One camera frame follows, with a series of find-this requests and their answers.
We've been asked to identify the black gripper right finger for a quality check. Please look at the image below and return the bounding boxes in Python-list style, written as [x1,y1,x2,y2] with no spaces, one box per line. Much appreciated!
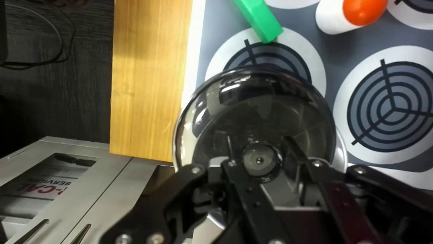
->
[281,137,384,244]

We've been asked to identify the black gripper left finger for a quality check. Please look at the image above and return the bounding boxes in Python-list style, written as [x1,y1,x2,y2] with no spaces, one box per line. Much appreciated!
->
[220,160,289,244]

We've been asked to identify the black transparent pot lid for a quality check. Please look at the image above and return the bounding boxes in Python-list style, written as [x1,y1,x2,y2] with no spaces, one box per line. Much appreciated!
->
[173,65,336,169]

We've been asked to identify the white toy kitchen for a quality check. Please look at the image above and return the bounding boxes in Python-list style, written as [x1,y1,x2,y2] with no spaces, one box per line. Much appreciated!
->
[182,0,433,190]

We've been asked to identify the grey metal cabinet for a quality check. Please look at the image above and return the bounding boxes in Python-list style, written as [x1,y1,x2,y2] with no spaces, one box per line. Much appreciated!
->
[0,137,155,244]

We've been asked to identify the white orange toy bottle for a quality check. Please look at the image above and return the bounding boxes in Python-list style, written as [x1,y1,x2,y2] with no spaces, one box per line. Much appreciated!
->
[315,0,388,35]

